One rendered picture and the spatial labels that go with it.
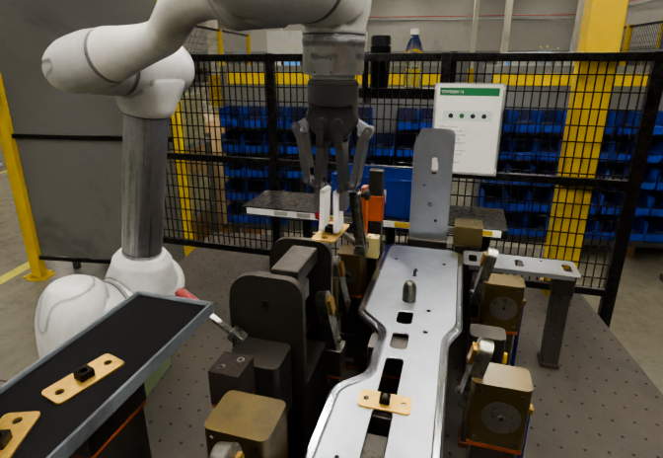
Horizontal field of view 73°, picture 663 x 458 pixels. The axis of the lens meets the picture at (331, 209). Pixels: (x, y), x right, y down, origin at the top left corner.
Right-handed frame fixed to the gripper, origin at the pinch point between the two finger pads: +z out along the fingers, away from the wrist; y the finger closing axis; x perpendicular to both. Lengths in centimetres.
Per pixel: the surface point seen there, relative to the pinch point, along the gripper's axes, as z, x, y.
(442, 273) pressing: 29, 44, 15
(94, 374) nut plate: 13.2, -32.0, -18.3
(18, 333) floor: 133, 85, -227
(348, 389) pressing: 29.3, -5.5, 5.5
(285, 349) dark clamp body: 21.5, -9.3, -4.2
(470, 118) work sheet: -4, 95, 15
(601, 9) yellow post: -38, 101, 49
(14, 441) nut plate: 13.3, -42.2, -17.7
